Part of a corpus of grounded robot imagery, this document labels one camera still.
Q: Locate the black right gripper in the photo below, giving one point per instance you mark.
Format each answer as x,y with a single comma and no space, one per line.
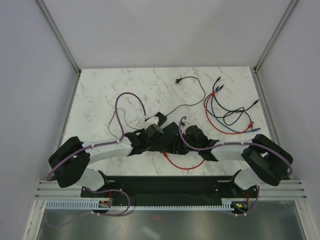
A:
178,138

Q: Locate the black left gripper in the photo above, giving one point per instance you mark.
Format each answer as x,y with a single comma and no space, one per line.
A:
155,147

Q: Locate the black network switch box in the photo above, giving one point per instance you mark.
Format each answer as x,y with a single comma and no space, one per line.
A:
170,141

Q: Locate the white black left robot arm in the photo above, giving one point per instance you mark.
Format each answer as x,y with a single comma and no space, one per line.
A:
69,164

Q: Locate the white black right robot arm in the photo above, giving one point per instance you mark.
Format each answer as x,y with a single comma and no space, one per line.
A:
267,162

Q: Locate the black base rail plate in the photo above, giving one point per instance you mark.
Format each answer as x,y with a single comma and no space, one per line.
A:
122,197

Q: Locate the aluminium frame rail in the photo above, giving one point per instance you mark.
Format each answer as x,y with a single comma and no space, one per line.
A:
218,187

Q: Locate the white slotted cable duct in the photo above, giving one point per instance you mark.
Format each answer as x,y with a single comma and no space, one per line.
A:
63,204

